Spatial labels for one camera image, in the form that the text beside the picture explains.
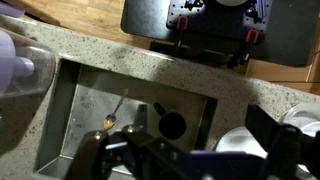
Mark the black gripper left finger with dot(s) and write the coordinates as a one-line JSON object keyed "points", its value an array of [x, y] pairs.
{"points": [[90, 153]]}

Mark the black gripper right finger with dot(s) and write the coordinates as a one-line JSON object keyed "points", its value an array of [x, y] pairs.
{"points": [[286, 150]]}

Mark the grey bowl on saucer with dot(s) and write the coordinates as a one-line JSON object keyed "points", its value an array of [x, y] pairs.
{"points": [[303, 116]]}

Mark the white shallow bowl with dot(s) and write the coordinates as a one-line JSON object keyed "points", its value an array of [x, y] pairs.
{"points": [[236, 141]]}

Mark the orange food scrap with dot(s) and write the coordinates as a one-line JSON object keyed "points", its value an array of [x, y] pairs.
{"points": [[108, 125]]}

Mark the metal spoon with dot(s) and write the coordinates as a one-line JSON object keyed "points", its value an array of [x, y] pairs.
{"points": [[111, 117]]}

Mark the stainless steel sink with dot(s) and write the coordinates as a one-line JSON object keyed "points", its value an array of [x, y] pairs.
{"points": [[93, 100]]}

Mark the black mug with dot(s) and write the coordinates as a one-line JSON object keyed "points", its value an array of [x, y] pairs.
{"points": [[172, 126]]}

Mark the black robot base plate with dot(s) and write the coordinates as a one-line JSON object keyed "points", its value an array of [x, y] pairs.
{"points": [[216, 16]]}

